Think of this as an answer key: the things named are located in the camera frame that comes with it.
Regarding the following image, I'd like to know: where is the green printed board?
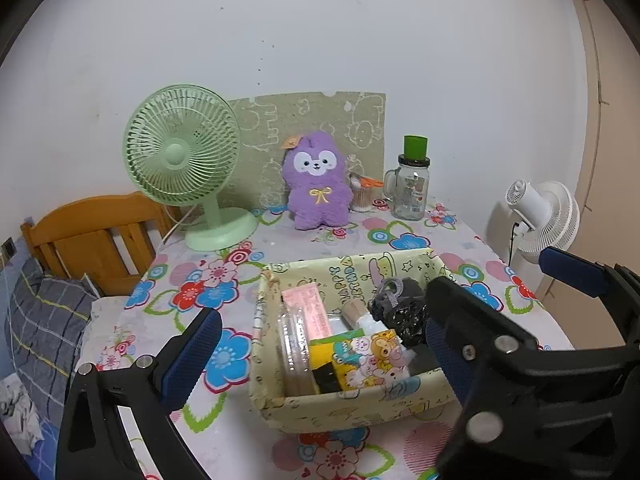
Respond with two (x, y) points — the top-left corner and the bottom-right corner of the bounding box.
(227, 91), (387, 211)

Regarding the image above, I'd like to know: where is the beige door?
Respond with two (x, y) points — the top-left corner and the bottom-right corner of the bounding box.
(525, 0), (640, 306)

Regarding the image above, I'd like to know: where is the green orange tissue pack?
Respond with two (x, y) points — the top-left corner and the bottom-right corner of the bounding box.
(307, 327), (366, 393)

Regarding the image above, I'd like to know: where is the grey scrunchie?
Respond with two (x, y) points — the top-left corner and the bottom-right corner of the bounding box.
(375, 276), (406, 306)

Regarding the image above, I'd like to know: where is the grey plaid pillow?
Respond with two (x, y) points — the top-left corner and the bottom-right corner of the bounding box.
(5, 257), (98, 411)

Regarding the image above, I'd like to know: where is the yellow printed fabric storage box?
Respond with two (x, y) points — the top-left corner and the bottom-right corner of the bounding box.
(248, 247), (461, 433)

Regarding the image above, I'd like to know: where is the white crumpled cloth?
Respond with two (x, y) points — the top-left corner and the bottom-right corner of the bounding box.
(0, 375), (43, 456)

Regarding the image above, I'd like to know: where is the black plastic bag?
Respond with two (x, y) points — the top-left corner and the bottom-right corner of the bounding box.
(370, 277), (436, 348)

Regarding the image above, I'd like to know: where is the white standing fan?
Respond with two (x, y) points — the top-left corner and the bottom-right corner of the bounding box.
(492, 179), (581, 266)

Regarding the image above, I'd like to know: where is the green desk fan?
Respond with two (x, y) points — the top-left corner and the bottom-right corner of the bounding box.
(123, 85), (259, 252)

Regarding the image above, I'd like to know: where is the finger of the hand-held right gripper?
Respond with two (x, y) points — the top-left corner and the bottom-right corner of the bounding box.
(425, 275), (540, 480)
(539, 246), (640, 351)

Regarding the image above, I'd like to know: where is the cartoon printed packet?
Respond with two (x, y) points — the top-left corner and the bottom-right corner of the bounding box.
(332, 332), (408, 391)

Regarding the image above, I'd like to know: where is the black fan cable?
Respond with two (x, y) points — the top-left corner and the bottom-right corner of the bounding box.
(507, 220), (521, 266)

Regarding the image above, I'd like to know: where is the pink packet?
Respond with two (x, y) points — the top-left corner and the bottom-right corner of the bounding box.
(281, 284), (335, 343)

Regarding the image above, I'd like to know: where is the blue bedsheet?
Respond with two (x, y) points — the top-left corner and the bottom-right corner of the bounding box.
(25, 417), (61, 480)

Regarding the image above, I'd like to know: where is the wooden chair back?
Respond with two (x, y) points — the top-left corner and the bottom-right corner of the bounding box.
(20, 192), (186, 296)

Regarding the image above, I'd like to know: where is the clear plastic container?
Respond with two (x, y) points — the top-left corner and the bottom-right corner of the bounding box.
(276, 305), (321, 396)

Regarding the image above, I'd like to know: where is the glass mug jar green lid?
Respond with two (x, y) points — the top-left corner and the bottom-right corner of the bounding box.
(383, 135), (431, 221)

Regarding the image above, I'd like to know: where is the tan roll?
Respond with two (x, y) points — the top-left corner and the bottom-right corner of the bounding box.
(340, 297), (373, 323)

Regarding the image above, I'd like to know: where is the white tissue pack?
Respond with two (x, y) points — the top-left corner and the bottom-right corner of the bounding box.
(357, 310), (388, 336)

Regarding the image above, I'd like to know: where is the clear cotton swab jar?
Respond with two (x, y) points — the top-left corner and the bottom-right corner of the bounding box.
(348, 172), (383, 213)

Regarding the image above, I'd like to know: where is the purple plush toy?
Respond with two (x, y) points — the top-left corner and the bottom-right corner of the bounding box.
(281, 130), (353, 231)

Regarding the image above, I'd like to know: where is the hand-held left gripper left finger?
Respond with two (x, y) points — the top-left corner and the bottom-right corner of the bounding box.
(55, 307), (223, 480)

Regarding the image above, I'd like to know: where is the white fan cable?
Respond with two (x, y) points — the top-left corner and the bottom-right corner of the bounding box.
(160, 205), (196, 246)

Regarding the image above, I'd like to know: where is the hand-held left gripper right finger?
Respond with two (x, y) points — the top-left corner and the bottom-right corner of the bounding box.
(425, 321), (475, 407)

